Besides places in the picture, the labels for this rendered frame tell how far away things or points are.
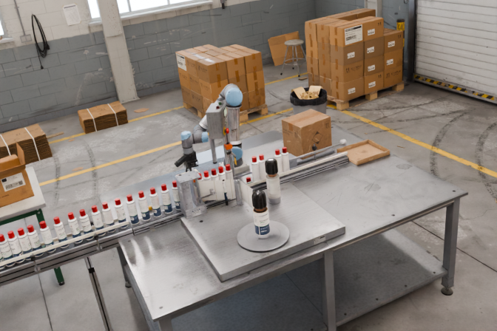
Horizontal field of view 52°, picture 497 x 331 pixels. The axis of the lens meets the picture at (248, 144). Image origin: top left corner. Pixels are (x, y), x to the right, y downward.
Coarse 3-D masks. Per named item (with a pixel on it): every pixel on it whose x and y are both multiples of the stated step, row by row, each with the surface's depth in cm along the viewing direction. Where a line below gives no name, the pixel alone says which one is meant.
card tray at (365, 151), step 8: (352, 144) 398; (360, 144) 402; (368, 144) 403; (376, 144) 394; (352, 152) 393; (360, 152) 391; (368, 152) 390; (376, 152) 388; (384, 152) 380; (352, 160) 380; (360, 160) 373; (368, 160) 376
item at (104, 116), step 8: (104, 104) 773; (112, 104) 771; (120, 104) 768; (80, 112) 752; (88, 112) 749; (96, 112) 744; (104, 112) 740; (112, 112) 736; (120, 112) 737; (80, 120) 756; (88, 120) 720; (96, 120) 726; (104, 120) 730; (112, 120) 736; (120, 120) 741; (88, 128) 725; (96, 128) 729; (104, 128) 735
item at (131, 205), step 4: (128, 196) 315; (128, 200) 315; (132, 200) 316; (128, 204) 315; (132, 204) 316; (128, 208) 317; (132, 208) 316; (132, 212) 317; (136, 212) 319; (132, 216) 319; (136, 216) 320; (132, 220) 320; (136, 220) 320; (132, 224) 321; (136, 224) 321
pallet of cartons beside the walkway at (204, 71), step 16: (208, 48) 742; (224, 48) 730; (240, 48) 719; (192, 64) 695; (208, 64) 657; (224, 64) 665; (240, 64) 678; (256, 64) 690; (192, 80) 714; (208, 80) 665; (224, 80) 673; (240, 80) 685; (256, 80) 696; (192, 96) 731; (208, 96) 681; (256, 96) 705; (192, 112) 755; (240, 112) 696
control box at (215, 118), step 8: (216, 104) 335; (224, 104) 336; (208, 112) 324; (216, 112) 323; (208, 120) 326; (216, 120) 325; (224, 120) 332; (208, 128) 329; (216, 128) 328; (224, 128) 331; (216, 136) 330; (224, 136) 330
